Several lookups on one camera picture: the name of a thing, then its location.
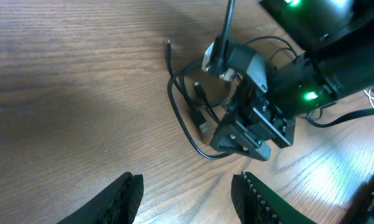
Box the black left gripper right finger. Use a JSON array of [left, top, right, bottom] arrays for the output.
[[231, 172, 315, 224]]

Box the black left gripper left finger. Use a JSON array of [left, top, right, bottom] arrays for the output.
[[59, 172, 144, 224]]

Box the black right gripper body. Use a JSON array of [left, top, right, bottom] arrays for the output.
[[209, 77, 296, 161]]

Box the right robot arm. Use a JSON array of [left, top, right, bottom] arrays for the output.
[[202, 0, 374, 161]]

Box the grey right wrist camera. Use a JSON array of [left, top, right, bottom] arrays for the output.
[[202, 35, 268, 93]]

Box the black right camera cable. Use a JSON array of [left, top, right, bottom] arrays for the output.
[[216, 0, 236, 69]]

